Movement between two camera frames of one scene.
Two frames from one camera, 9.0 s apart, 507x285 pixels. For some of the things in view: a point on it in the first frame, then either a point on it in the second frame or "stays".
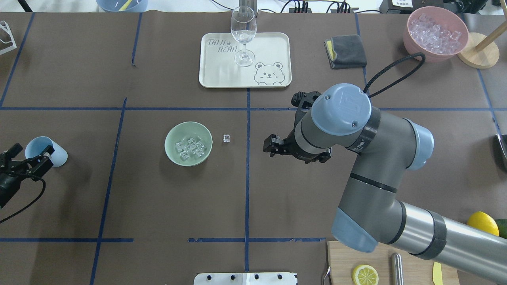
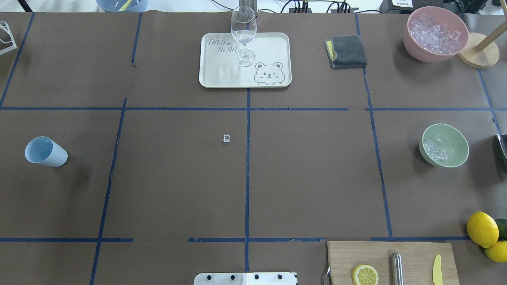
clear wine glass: x=243 y=27 stays
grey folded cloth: x=345 y=51 stays
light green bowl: x=188 y=143 -> x=443 y=145
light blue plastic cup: x=36 y=146 stays
